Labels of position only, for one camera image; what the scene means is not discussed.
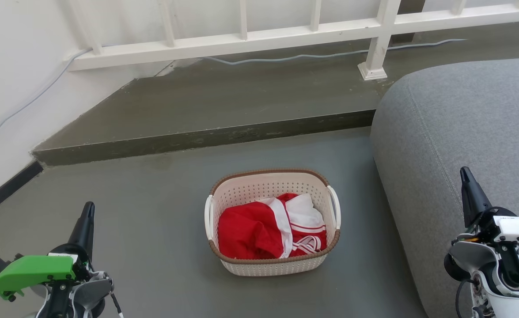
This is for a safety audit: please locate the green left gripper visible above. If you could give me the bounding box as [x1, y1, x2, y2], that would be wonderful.
[0, 202, 95, 301]

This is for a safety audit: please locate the white perforated plastic laundry basket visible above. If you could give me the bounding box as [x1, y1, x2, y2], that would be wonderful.
[204, 168, 342, 277]

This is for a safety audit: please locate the grey fabric sofa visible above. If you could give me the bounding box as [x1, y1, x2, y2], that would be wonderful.
[370, 57, 519, 318]

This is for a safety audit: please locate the black baseboard strip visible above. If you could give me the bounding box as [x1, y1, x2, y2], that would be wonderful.
[0, 161, 44, 223]

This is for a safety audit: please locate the red and white garment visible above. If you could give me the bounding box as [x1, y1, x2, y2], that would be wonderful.
[218, 193, 327, 260]

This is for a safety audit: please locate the white railing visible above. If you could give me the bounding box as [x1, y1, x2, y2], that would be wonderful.
[63, 0, 519, 81]

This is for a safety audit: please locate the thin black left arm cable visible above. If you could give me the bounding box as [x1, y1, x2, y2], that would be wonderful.
[109, 291, 124, 318]

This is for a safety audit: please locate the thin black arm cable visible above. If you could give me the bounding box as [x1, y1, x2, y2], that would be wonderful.
[455, 278, 477, 318]
[109, 291, 124, 318]

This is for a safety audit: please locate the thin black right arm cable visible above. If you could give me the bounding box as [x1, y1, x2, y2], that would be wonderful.
[455, 278, 477, 318]

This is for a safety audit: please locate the light grey cable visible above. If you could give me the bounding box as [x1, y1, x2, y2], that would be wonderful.
[0, 38, 467, 151]

